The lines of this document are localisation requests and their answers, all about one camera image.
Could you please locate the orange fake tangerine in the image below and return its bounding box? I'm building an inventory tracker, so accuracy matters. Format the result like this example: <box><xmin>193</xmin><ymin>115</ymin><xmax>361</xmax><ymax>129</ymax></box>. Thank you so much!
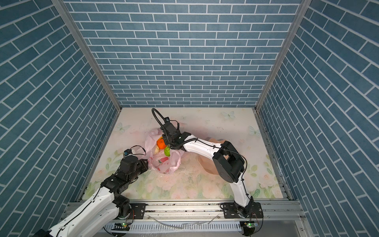
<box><xmin>157</xmin><ymin>137</ymin><xmax>167</xmax><ymax>150</ymax></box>

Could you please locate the green fake fruit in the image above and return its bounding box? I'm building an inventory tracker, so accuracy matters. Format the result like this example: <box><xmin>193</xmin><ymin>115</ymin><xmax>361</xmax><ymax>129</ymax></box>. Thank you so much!
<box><xmin>164</xmin><ymin>146</ymin><xmax>171</xmax><ymax>157</ymax></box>

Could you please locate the pink plastic bag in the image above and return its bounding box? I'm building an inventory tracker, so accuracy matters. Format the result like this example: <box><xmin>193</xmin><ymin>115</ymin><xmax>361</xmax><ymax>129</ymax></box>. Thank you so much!
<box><xmin>143</xmin><ymin>129</ymin><xmax>184</xmax><ymax>174</ymax></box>

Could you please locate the peach scalloped bowl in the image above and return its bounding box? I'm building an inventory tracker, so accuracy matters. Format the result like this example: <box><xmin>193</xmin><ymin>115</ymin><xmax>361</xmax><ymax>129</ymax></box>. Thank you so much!
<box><xmin>197</xmin><ymin>138</ymin><xmax>225</xmax><ymax>175</ymax></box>

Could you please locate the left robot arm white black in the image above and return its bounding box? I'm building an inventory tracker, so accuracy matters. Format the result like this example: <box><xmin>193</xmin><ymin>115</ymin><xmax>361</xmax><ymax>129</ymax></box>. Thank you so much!
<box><xmin>34</xmin><ymin>155</ymin><xmax>149</xmax><ymax>237</ymax></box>

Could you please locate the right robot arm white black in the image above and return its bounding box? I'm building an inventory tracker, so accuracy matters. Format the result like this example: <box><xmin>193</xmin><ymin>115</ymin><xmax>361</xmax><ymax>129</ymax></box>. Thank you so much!
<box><xmin>158</xmin><ymin>118</ymin><xmax>264</xmax><ymax>219</ymax></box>

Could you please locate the left green circuit board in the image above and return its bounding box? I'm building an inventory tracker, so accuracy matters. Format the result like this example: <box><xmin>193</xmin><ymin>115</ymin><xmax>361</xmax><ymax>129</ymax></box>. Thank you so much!
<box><xmin>111</xmin><ymin>223</ymin><xmax>130</xmax><ymax>232</ymax></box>

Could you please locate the green circuit board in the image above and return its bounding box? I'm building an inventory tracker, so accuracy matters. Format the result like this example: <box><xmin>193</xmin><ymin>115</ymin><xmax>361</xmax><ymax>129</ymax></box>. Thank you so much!
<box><xmin>111</xmin><ymin>223</ymin><xmax>130</xmax><ymax>232</ymax></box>
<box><xmin>242</xmin><ymin>221</ymin><xmax>259</xmax><ymax>229</ymax></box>

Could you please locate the right green circuit board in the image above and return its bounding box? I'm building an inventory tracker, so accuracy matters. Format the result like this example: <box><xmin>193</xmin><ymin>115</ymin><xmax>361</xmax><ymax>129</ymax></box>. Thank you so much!
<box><xmin>242</xmin><ymin>221</ymin><xmax>259</xmax><ymax>229</ymax></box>

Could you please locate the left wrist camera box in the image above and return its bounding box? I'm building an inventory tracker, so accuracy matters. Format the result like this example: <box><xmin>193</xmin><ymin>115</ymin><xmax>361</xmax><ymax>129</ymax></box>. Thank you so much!
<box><xmin>123</xmin><ymin>149</ymin><xmax>135</xmax><ymax>158</ymax></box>

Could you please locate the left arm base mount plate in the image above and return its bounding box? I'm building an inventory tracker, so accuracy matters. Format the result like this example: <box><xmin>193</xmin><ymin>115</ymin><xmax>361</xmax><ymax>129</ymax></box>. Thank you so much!
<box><xmin>118</xmin><ymin>203</ymin><xmax>147</xmax><ymax>220</ymax></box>

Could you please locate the white slotted cable duct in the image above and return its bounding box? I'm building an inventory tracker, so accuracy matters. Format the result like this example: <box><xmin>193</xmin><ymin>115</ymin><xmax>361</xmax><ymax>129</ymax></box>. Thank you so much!
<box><xmin>102</xmin><ymin>221</ymin><xmax>242</xmax><ymax>234</ymax></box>

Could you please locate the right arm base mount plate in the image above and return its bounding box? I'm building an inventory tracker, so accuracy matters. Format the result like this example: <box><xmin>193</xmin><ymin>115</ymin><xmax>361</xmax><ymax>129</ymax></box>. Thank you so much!
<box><xmin>219</xmin><ymin>201</ymin><xmax>264</xmax><ymax>219</ymax></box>

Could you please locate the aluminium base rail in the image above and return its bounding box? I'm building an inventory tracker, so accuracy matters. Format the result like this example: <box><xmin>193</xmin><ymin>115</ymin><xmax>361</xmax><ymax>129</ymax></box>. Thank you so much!
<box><xmin>130</xmin><ymin>198</ymin><xmax>306</xmax><ymax>222</ymax></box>

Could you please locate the left metal corner post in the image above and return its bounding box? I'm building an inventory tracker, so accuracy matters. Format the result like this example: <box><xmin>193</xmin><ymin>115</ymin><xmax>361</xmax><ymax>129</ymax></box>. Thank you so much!
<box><xmin>52</xmin><ymin>0</ymin><xmax>122</xmax><ymax>112</ymax></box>

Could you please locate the metal corner post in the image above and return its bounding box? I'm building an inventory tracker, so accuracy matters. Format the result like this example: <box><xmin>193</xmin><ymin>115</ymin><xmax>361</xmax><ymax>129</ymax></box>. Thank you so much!
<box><xmin>255</xmin><ymin>0</ymin><xmax>311</xmax><ymax>112</ymax></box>
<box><xmin>52</xmin><ymin>0</ymin><xmax>122</xmax><ymax>112</ymax></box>

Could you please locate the right metal corner post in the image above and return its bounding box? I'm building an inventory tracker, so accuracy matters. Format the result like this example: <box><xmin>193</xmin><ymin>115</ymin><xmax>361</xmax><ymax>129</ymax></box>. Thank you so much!
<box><xmin>255</xmin><ymin>0</ymin><xmax>311</xmax><ymax>112</ymax></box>

